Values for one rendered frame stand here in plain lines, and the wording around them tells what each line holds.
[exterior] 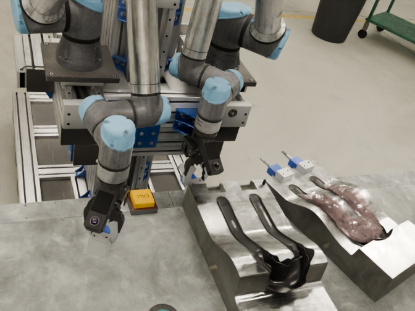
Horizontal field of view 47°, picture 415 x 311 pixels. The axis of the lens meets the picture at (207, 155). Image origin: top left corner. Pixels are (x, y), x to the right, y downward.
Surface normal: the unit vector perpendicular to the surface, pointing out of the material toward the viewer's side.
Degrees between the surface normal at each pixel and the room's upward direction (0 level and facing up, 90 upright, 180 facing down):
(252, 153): 0
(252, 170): 0
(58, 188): 0
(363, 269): 90
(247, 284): 84
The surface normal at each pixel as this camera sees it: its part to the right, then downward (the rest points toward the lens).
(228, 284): -0.91, 0.05
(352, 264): -0.77, 0.23
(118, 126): 0.22, -0.77
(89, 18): 0.52, 0.61
